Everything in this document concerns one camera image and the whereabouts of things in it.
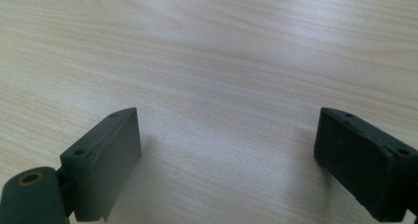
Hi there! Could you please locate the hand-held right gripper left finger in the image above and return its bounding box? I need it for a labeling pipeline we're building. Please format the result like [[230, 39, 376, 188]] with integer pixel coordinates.
[[59, 107, 143, 223]]

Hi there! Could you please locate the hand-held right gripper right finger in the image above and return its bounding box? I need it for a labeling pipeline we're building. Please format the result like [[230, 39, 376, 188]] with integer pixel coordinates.
[[313, 107, 418, 223]]

